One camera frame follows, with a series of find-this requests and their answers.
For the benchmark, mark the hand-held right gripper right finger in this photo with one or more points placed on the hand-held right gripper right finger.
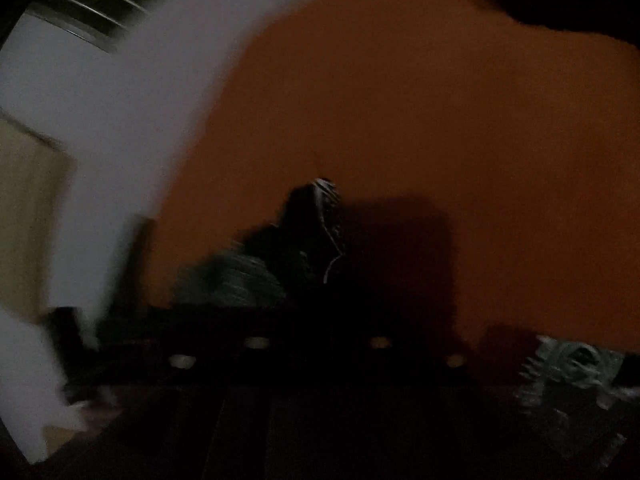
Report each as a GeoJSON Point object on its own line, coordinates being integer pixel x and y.
{"type": "Point", "coordinates": [420, 367]}

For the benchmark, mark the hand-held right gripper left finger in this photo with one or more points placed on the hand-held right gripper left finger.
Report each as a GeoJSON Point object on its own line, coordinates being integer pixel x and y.
{"type": "Point", "coordinates": [225, 365]}

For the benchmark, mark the black jacket with white print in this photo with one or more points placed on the black jacket with white print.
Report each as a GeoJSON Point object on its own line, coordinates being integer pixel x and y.
{"type": "Point", "coordinates": [300, 240]}

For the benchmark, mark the grey printed cloth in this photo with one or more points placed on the grey printed cloth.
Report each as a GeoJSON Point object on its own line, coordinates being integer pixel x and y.
{"type": "Point", "coordinates": [565, 365]}

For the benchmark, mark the beige curtain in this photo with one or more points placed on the beige curtain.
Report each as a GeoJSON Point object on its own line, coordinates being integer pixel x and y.
{"type": "Point", "coordinates": [30, 210]}

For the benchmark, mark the orange bed sheet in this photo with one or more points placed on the orange bed sheet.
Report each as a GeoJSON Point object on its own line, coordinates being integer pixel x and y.
{"type": "Point", "coordinates": [400, 110]}

